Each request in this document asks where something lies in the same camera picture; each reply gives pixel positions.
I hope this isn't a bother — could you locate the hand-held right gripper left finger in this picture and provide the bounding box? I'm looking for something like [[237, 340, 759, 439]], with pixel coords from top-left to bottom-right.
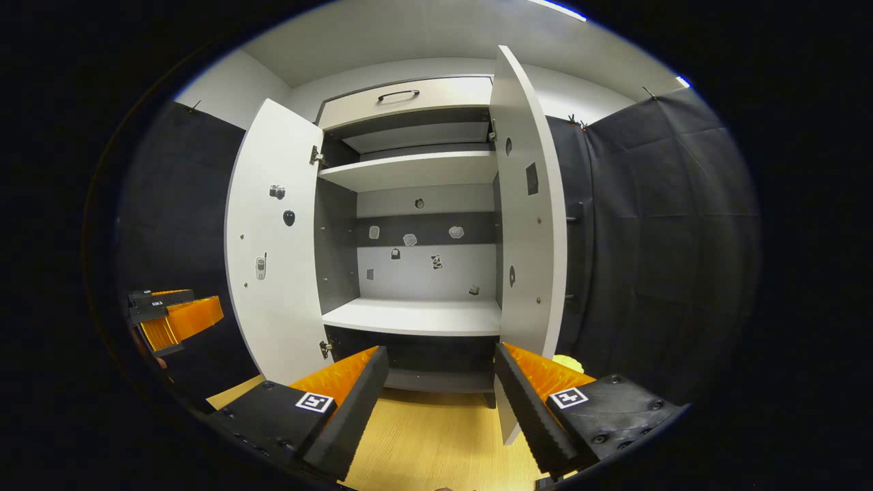
[[208, 345, 389, 481]]

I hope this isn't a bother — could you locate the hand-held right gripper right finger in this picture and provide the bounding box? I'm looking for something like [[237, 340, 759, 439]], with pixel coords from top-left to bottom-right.
[[494, 341, 686, 481]]

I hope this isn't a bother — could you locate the shoe cabinet door camera sticker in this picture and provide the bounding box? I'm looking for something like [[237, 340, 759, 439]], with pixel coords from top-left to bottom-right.
[[224, 98, 328, 386]]

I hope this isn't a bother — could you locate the white double-door shoe cabinet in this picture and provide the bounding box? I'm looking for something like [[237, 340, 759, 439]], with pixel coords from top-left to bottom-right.
[[224, 44, 587, 447]]

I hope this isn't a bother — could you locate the shoe cabinet door headphone sticker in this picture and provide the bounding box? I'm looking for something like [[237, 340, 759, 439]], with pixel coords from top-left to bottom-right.
[[489, 44, 569, 447]]

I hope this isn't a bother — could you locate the black door handle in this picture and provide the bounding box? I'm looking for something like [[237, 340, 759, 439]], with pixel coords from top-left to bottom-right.
[[565, 201, 587, 304]]

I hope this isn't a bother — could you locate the white cabinet shelf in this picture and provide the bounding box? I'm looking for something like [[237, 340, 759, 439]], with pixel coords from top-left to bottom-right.
[[317, 150, 499, 193], [321, 297, 503, 337]]

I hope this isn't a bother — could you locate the white cabinet drawer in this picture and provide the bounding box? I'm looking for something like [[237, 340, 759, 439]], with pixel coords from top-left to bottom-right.
[[317, 75, 494, 132]]

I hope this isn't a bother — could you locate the long ceiling light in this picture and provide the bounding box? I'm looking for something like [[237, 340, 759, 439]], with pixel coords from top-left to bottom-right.
[[529, 0, 587, 21]]

